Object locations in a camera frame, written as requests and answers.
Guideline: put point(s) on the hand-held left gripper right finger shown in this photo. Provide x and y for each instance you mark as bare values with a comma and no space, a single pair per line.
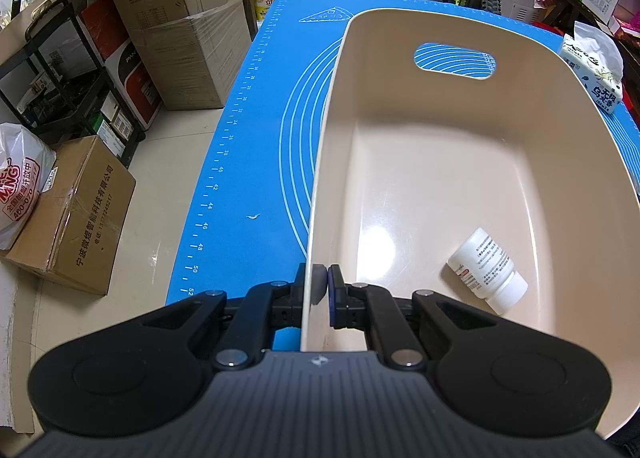
331,294

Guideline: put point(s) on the beige plastic storage bin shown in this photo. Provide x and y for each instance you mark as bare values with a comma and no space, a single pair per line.
425,163

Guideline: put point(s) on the white red-print plastic bag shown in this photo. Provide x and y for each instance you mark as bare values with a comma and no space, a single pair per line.
22,178

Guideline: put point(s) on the red and white box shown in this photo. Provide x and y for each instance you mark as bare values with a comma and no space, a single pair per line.
135,83

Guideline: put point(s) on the white tissue pack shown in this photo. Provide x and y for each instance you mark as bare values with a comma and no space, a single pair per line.
595,80

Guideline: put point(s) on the plastic-wrapped cardboard box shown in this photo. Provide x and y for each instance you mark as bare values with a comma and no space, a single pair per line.
200,63

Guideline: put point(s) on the black metal cart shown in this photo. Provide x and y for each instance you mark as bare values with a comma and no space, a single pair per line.
65,68

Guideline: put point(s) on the white medicine bottle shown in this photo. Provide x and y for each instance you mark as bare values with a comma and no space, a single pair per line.
485,268

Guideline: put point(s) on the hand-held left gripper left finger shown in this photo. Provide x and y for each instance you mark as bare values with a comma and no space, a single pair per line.
290,303

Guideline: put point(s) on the large yellow detergent jug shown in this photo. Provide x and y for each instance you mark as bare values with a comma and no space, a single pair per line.
265,3

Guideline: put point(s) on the taped cardboard box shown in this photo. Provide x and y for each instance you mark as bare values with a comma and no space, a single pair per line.
75,218

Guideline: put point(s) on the blue silicone baking mat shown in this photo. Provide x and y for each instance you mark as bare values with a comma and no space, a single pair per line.
270,138

